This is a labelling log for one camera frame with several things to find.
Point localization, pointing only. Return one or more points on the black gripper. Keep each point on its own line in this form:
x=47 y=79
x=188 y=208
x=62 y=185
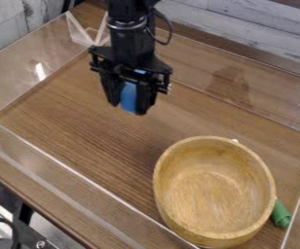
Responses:
x=147 y=71

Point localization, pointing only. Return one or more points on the blue rectangular block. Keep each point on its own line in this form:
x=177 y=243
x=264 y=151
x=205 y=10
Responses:
x=130 y=97

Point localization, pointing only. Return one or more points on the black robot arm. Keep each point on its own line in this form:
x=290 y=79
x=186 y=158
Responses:
x=131 y=25

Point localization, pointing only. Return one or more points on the brown wooden bowl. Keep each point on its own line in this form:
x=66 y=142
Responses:
x=214 y=191

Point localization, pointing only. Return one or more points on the small green object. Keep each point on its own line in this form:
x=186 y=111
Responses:
x=281 y=216

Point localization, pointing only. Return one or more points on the clear acrylic corner bracket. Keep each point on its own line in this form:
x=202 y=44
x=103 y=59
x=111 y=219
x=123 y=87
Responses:
x=89 y=36

